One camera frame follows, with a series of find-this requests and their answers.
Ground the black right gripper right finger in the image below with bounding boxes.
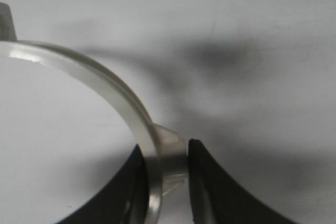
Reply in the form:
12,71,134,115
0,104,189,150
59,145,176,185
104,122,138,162
188,140,293,223

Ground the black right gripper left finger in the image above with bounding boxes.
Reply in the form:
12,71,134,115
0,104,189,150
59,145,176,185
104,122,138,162
60,146,149,224

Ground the white half pipe clamp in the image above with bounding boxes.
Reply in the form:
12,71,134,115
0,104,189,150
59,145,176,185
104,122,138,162
1,3,188,223

